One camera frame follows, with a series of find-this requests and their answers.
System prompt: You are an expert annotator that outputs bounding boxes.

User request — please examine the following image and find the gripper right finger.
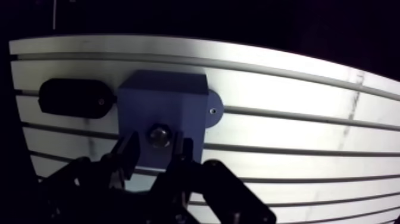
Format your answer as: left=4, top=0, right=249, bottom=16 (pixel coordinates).
left=149, top=131, right=277, bottom=224

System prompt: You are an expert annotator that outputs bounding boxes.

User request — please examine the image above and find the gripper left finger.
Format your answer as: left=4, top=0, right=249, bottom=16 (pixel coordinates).
left=37, top=130, right=157, bottom=224

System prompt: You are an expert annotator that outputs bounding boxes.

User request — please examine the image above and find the steel bolt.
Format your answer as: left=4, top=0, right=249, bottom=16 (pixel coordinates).
left=147, top=123, right=173, bottom=149

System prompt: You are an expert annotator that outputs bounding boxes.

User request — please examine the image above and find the dark blue-grey block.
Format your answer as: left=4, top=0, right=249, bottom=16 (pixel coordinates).
left=117, top=69, right=225, bottom=170

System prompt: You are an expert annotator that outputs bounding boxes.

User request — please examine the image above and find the black oval holder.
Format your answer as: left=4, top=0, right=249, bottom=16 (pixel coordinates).
left=37, top=78, right=117, bottom=120

